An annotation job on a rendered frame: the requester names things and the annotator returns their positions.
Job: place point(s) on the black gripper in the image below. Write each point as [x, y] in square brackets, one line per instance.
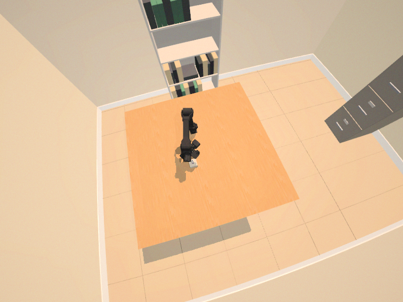
[195, 144]

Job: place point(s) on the cream square block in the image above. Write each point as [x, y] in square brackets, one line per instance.
[192, 165]

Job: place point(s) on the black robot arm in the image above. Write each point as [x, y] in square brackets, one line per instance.
[188, 125]

